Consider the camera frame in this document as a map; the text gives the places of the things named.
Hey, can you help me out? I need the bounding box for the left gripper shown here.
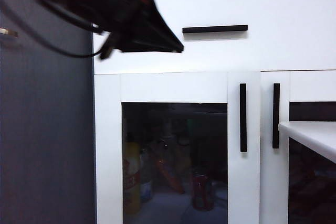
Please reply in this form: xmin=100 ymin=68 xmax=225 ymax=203
xmin=104 ymin=0 xmax=185 ymax=54

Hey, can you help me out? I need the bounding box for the black vertical door handle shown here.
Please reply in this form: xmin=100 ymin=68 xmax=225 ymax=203
xmin=272 ymin=83 xmax=281 ymax=149
xmin=239 ymin=83 xmax=248 ymax=153

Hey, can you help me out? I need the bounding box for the white glass cabinet door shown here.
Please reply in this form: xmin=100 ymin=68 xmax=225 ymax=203
xmin=94 ymin=71 xmax=261 ymax=224
xmin=260 ymin=71 xmax=336 ymax=224

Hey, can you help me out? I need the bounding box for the red beverage can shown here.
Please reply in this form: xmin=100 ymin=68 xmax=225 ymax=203
xmin=192 ymin=171 xmax=214 ymax=211

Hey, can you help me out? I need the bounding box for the wide white drawer front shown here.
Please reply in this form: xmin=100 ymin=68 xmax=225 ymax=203
xmin=93 ymin=0 xmax=336 ymax=75

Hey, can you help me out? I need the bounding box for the orange snack packet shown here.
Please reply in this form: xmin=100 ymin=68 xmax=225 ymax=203
xmin=154 ymin=155 xmax=186 ymax=195

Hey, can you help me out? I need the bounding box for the yellow detergent bottle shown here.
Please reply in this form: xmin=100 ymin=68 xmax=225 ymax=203
xmin=123 ymin=141 xmax=141 ymax=216

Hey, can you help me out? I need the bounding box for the clear pump bottle blue label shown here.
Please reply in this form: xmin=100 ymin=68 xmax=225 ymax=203
xmin=140 ymin=150 xmax=153 ymax=204

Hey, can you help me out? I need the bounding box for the white table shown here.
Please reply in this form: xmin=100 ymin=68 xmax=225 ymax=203
xmin=278 ymin=121 xmax=336 ymax=164

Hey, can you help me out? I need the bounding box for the black horizontal drawer handle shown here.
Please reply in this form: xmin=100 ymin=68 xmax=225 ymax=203
xmin=182 ymin=24 xmax=249 ymax=35

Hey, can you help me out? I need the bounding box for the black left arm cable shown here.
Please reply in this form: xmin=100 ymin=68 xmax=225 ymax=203
xmin=0 ymin=0 xmax=113 ymax=61

